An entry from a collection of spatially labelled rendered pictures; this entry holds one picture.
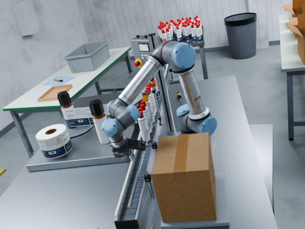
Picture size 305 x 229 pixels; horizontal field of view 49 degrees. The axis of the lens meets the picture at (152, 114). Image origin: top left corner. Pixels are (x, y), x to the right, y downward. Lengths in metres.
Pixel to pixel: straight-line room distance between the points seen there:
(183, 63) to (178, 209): 0.66
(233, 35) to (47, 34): 3.27
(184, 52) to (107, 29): 5.74
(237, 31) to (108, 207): 4.57
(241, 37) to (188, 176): 4.69
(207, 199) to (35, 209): 0.97
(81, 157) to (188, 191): 0.92
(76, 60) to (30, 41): 1.95
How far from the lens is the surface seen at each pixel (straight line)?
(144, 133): 2.08
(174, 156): 1.48
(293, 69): 3.24
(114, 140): 1.58
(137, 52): 2.15
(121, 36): 7.19
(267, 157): 1.92
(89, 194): 1.91
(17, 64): 5.75
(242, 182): 1.76
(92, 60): 4.14
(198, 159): 1.43
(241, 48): 5.99
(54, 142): 2.22
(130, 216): 1.60
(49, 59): 6.37
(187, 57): 1.61
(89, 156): 2.15
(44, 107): 3.50
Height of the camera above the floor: 1.92
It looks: 25 degrees down
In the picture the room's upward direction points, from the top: 13 degrees counter-clockwise
